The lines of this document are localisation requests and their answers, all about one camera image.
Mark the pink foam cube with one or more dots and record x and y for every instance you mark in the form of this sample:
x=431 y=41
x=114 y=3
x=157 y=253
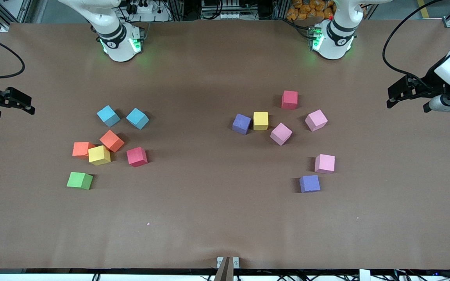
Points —
x=316 y=120
x=324 y=163
x=281 y=134

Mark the small metal bracket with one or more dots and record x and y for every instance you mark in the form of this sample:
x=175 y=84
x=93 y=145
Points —
x=235 y=262

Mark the white electronics box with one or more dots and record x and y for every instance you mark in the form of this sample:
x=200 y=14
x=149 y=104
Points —
x=225 y=15

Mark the cyan foam cube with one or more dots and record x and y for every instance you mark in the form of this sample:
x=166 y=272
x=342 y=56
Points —
x=137 y=118
x=108 y=115

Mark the green foam cube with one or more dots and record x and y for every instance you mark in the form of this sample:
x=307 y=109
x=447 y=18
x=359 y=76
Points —
x=78 y=180

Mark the orange bagged items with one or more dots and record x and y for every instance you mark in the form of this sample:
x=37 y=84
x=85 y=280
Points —
x=307 y=9

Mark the purple foam cube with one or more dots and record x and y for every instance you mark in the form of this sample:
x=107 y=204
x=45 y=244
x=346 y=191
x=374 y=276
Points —
x=309 y=183
x=241 y=124

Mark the red foam cube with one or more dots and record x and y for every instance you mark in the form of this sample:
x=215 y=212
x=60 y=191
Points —
x=289 y=99
x=136 y=156

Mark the orange foam cube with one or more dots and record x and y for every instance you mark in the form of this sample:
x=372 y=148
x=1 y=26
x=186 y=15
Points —
x=79 y=149
x=111 y=140

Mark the white power strip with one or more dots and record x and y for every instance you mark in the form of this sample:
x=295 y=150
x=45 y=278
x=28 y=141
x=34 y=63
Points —
x=145 y=8

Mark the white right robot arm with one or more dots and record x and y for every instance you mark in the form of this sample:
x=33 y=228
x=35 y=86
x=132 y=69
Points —
x=119 y=43

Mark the yellow foam cube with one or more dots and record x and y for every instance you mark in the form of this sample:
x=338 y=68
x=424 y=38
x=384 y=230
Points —
x=99 y=155
x=261 y=120

